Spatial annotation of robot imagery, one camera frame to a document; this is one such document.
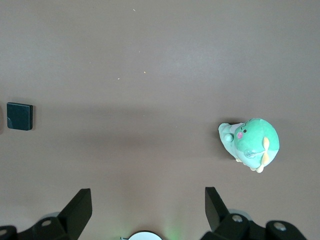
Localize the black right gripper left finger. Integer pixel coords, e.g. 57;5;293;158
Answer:
0;188;93;240

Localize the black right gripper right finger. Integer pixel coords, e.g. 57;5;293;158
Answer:
201;186;308;240

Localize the small black box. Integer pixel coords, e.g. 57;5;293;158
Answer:
6;101;35;130

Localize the brown table cover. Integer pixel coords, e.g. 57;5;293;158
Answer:
0;0;320;240

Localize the green plush dinosaur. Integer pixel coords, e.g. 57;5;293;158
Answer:
217;118;281;174

